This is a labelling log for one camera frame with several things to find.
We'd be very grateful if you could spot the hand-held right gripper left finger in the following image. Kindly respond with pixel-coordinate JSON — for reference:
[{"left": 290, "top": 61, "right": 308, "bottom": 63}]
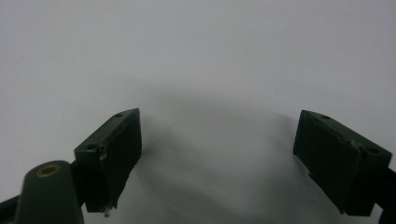
[{"left": 73, "top": 107, "right": 143, "bottom": 217}]

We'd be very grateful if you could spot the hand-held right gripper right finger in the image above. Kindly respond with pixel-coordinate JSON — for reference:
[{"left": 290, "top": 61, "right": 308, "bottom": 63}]
[{"left": 292, "top": 109, "right": 393, "bottom": 217}]

